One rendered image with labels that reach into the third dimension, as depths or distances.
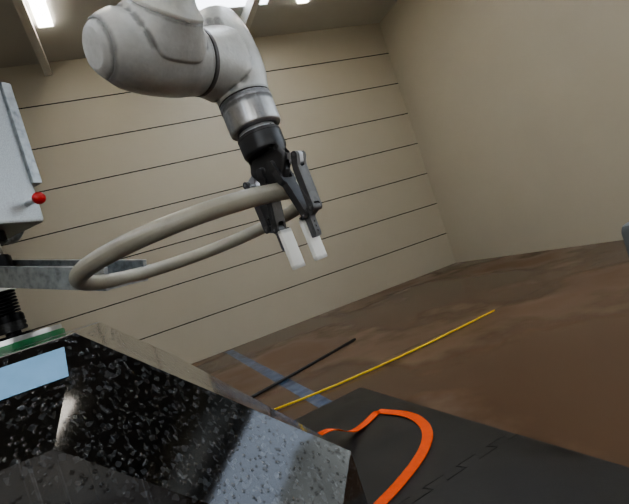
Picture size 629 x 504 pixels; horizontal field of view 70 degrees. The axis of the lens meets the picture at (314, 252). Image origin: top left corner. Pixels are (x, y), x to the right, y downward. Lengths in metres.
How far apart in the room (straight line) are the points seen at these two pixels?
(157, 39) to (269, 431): 0.50
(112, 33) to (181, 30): 0.09
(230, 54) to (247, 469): 0.57
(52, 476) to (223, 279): 5.54
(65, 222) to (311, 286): 3.15
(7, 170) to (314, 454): 1.10
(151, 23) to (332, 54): 6.78
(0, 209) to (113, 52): 0.77
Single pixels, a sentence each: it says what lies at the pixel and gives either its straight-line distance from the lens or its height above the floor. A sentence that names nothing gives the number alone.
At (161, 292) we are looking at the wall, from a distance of 5.88.
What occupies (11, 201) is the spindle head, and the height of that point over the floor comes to 1.23.
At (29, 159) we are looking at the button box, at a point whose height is 1.34.
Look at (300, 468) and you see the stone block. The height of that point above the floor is 0.64.
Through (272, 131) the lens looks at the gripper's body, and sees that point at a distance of 0.75.
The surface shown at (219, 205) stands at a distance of 0.68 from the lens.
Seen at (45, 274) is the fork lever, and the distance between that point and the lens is 1.15.
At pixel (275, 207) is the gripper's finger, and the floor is 0.96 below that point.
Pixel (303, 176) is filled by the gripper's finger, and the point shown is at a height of 0.99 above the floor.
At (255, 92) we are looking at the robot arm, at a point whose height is 1.14.
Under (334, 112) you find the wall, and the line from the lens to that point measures 7.00.
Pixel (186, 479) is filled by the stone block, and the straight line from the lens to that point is 0.49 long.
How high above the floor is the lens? 0.87
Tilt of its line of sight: level
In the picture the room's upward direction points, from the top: 18 degrees counter-clockwise
